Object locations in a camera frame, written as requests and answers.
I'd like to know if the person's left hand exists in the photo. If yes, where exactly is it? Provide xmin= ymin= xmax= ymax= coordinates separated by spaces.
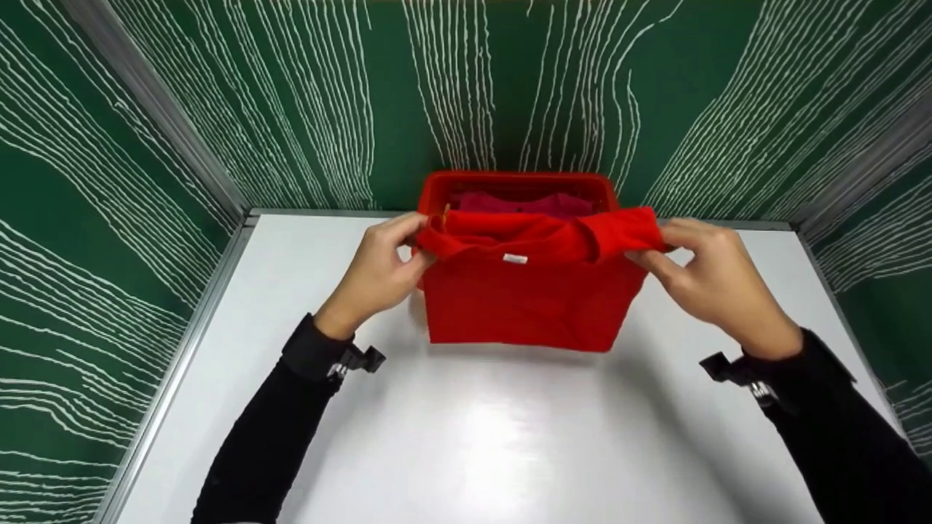
xmin=314 ymin=212 xmax=436 ymax=341

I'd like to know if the person's right hand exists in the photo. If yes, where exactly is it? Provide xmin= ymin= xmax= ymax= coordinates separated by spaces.
xmin=625 ymin=217 xmax=803 ymax=361

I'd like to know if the person's left forearm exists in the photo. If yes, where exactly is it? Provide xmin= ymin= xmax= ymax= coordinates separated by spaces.
xmin=191 ymin=314 xmax=356 ymax=524

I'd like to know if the person's right forearm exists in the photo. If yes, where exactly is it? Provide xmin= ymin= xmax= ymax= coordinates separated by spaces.
xmin=743 ymin=329 xmax=932 ymax=524

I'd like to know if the black wrist band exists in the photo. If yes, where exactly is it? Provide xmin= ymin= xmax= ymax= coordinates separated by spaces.
xmin=328 ymin=344 xmax=387 ymax=382
xmin=699 ymin=352 xmax=778 ymax=408

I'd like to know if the dark red folded garment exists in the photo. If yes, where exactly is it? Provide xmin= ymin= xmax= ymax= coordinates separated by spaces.
xmin=450 ymin=192 xmax=596 ymax=219

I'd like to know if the red plastic basket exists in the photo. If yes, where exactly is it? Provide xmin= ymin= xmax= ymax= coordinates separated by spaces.
xmin=412 ymin=170 xmax=621 ymax=292

